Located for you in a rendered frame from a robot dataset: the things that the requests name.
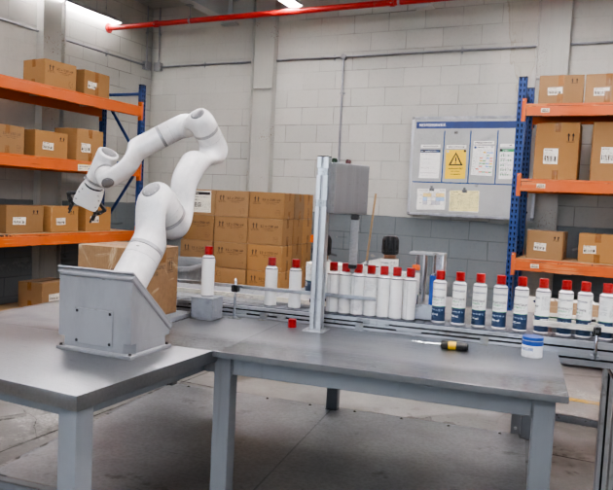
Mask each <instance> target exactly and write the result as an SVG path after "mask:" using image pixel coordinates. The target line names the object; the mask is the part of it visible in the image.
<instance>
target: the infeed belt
mask: <svg viewBox="0 0 613 490"><path fill-rule="evenodd" d="M177 298H181V299H191V296H181V295H177ZM223 303H227V304H234V301H233V300H228V299H223ZM236 304H237V305H247V306H256V307H265V308H274V309H284V310H293V311H303V312H308V310H309V308H305V307H301V308H300V309H290V308H288V306H286V305H277V306H274V307H269V306H264V304H263V303H258V302H247V301H238V300H237V301H236ZM324 314H331V315H340V316H349V317H359V318H368V319H378V320H386V321H396V322H406V323H415V324H424V325H433V326H443V327H453V328H462V329H471V330H480V331H490V332H500V333H517V334H528V331H526V332H513V331H512V329H508V331H507V329H505V331H496V330H493V329H492V328H491V327H487V326H485V327H484V328H483V329H476V328H472V327H471V325H466V324H464V326H463V327H458V326H453V325H451V323H448V322H445V324H442V325H439V324H433V323H431V321H429V320H419V319H415V320H414V321H404V320H402V319H401V320H391V319H388V318H377V317H365V316H363V315H362V316H353V315H350V314H339V313H328V312H325V310H324Z"/></svg>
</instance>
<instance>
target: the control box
mask: <svg viewBox="0 0 613 490"><path fill-rule="evenodd" d="M369 172H370V166H369V165H359V164H349V163H338V162H330V163H329V172H328V175H329V177H328V196H327V213H334V214H361V215H366V214H367V208H368V189H369Z"/></svg>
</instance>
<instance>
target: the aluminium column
mask: <svg viewBox="0 0 613 490"><path fill-rule="evenodd" d="M330 162H332V157H329V156H317V168H329V163H330ZM328 177H329V175H316V194H315V199H320V200H327V196H328ZM328 228H329V213H327V207H326V206H324V203H323V207H321V206H315V214H314V234H313V254H312V273H311V294H310V313H309V329H310V330H313V331H321V330H323V325H324V305H325V286H326V266H327V247H328Z"/></svg>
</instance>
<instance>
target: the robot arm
mask: <svg viewBox="0 0 613 490"><path fill-rule="evenodd" d="M192 136H195V138H196V140H197V142H198V146H199V151H190V152H188V153H186V154H184V155H183V156H182V157H181V159H180V160H179V162H178V164H177V166H176V168H175V170H174V172H173V175H172V178H171V187H169V186H168V185H166V184H164V183H161V182H155V183H151V184H149V185H147V186H146V187H145V188H144V189H143V190H142V191H141V193H140V194H139V196H138V198H137V201H136V207H135V231H134V235H133V236H132V238H131V239H130V241H129V243H128V245H127V246H126V249H125V251H124V252H123V254H122V256H121V258H120V260H119V261H118V263H117V265H116V267H115V268H114V270H117V271H126V272H134V273H135V275H136V276H137V277H138V279H139V280H140V281H141V283H142V284H143V285H144V287H145V288H147V287H148V285H149V283H150V281H151V279H152V277H153V275H154V273H155V271H156V269H157V267H158V265H159V263H160V261H161V259H162V257H163V255H164V252H165V250H166V239H170V240H176V239H179V238H181V237H183V236H184V235H185V234H186V233H187V232H188V230H189V228H190V226H191V223H192V219H193V214H194V207H195V197H196V190H197V186H198V183H199V181H200V179H201V177H202V175H203V174H204V172H205V170H206V169H207V168H208V167H209V166H211V165H215V164H219V163H221V162H223V161H224V160H225V158H226V156H227V154H228V146H227V143H226V140H225V138H224V136H223V134H222V132H221V130H220V128H219V126H218V124H217V123H216V121H215V119H214V117H213V116H212V115H211V113H210V112H209V111H207V110H206V109H203V108H199V109H196V110H195V111H193V112H192V113H191V114H181V115H178V116H176V117H174V118H172V119H170V120H168V121H166V122H163V123H161V124H159V125H157V126H155V127H153V128H151V129H149V130H148V131H146V132H144V133H142V134H140V135H138V136H136V137H134V138H133V139H131V140H130V141H129V142H128V144H127V149H126V154H125V156H124V157H123V158H122V159H121V160H120V161H119V162H118V163H117V161H118V159H119V156H118V154H117V153H116V152H115V151H113V150H111V149H109V148H106V147H100V148H98V150H97V152H96V154H95V157H94V159H93V161H92V164H91V166H90V169H89V172H88V174H87V176H85V177H84V179H85V181H83V183H82V184H81V185H80V187H79V188H78V190H77V191H68V192H67V193H66V194H67V199H68V201H69V207H68V210H69V211H68V213H70V212H71V210H72V208H73V206H74V204H75V203H76V204H77V205H80V206H82V207H84V208H86V209H88V210H90V211H92V212H93V214H92V216H91V218H90V223H91V221H94V219H95V217H96V216H97V215H101V214H103V213H105V212H106V211H107V209H106V207H105V206H104V205H103V204H102V202H101V200H102V197H103V195H104V189H109V188H112V187H115V186H117V185H119V184H120V183H122V182H123V181H125V180H127V179H128V178H130V177H131V176H132V175H133V174H134V173H135V172H136V170H137V169H138V167H139V166H140V163H141V162H142V160H143V159H144V158H146V157H147V156H149V155H151V154H153V153H155V152H157V151H159V150H162V149H163V148H165V147H167V146H169V145H171V144H173V143H175V142H177V141H179V140H181V139H183V138H188V137H192ZM116 163H117V164H116ZM71 194H75V196H74V198H72V196H71ZM99 206H100V208H101V209H102V210H100V211H98V207H99Z"/></svg>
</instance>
